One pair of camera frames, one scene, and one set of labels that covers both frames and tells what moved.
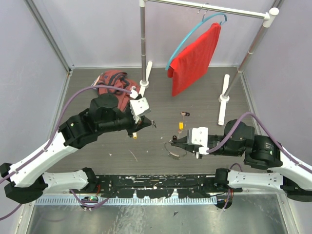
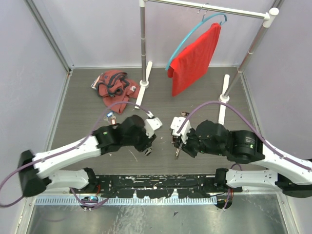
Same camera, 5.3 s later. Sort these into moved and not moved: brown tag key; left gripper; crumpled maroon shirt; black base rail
Moved: left gripper
Not moved: brown tag key; crumpled maroon shirt; black base rail
